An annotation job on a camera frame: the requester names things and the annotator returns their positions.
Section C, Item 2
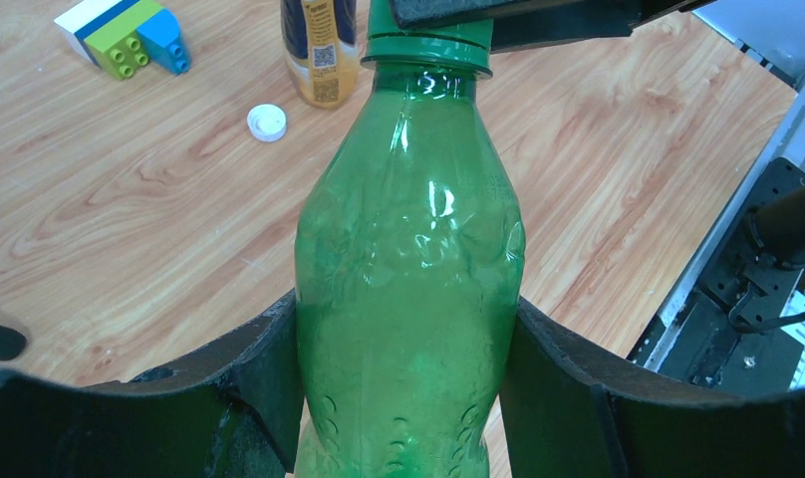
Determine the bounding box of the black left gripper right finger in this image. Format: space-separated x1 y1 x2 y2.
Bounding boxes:
500 300 805 477

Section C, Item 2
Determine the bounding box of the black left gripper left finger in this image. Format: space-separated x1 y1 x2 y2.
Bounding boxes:
0 293 304 477

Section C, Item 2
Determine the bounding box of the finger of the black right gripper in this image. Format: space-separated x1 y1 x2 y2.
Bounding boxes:
489 13 717 56
388 0 642 31

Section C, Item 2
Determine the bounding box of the yellow blue milk tea bottle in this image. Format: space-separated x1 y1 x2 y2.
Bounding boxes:
280 0 359 109

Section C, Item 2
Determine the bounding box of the white bottle cap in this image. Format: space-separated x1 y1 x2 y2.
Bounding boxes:
246 104 287 142

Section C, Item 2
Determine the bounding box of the green plastic bottle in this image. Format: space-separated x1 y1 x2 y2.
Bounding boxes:
294 1 525 477

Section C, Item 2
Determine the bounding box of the coloured toy brick stack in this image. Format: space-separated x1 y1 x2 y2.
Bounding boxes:
54 0 191 81

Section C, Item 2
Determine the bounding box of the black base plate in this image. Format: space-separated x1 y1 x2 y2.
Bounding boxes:
628 158 805 396

